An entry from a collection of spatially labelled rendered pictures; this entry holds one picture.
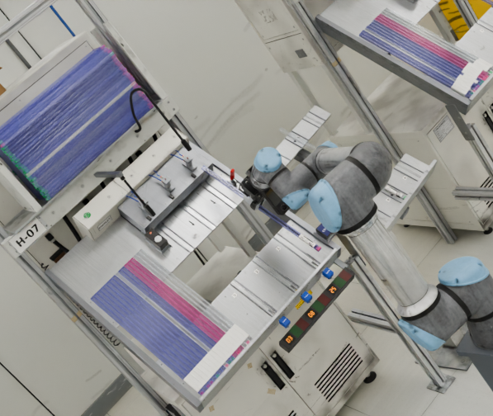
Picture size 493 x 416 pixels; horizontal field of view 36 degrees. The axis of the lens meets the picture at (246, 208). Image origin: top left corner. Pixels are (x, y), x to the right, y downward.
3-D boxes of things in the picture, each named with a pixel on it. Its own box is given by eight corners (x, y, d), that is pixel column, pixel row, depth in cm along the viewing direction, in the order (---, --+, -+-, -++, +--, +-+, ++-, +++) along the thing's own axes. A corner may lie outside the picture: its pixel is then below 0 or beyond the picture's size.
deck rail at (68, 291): (204, 408, 235) (201, 402, 230) (200, 413, 234) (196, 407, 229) (53, 276, 263) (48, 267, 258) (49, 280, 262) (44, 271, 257)
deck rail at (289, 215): (340, 255, 258) (341, 247, 253) (337, 259, 258) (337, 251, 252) (188, 148, 286) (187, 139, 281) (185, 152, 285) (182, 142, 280)
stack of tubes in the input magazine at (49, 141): (156, 105, 268) (107, 42, 258) (47, 201, 251) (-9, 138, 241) (142, 107, 279) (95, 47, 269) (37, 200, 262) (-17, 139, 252)
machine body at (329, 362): (388, 370, 306) (304, 259, 284) (275, 511, 282) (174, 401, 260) (299, 339, 363) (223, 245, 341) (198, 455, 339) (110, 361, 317)
